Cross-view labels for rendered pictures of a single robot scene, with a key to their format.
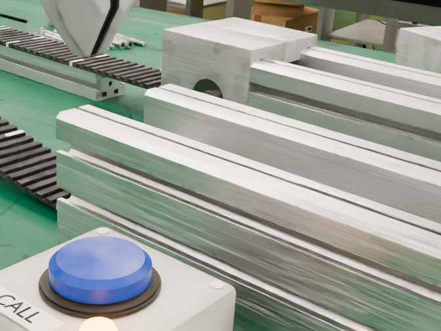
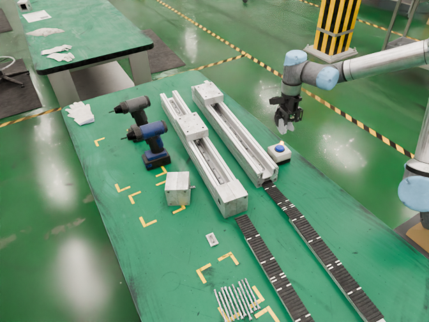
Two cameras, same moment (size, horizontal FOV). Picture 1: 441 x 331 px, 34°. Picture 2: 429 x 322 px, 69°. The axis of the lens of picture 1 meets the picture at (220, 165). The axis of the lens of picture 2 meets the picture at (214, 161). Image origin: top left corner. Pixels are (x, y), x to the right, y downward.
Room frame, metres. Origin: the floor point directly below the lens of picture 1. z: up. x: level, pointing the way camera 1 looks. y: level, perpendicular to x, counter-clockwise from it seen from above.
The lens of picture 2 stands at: (1.31, 0.38, 1.76)
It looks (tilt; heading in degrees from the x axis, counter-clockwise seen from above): 42 degrees down; 213
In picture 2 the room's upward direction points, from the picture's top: 3 degrees counter-clockwise
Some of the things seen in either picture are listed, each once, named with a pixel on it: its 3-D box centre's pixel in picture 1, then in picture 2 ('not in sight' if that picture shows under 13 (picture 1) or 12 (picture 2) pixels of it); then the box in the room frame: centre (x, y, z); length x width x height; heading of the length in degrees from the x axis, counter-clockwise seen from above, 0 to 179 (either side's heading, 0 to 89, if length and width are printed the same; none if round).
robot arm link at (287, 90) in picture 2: not in sight; (292, 87); (0.25, 0.06, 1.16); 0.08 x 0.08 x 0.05
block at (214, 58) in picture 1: (229, 88); (233, 197); (0.59, 0.00, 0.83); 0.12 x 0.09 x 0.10; 144
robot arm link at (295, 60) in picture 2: not in sight; (295, 68); (0.26, 0.06, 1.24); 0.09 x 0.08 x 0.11; 79
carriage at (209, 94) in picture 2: not in sight; (208, 95); (0.04, -0.46, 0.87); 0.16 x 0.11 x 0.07; 54
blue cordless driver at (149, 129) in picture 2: not in sight; (147, 146); (0.57, -0.45, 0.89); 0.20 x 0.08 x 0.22; 147
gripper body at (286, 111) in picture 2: not in sight; (289, 106); (0.26, 0.07, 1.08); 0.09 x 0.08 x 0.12; 54
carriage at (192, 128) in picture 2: not in sight; (191, 128); (0.34, -0.37, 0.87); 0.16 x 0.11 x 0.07; 54
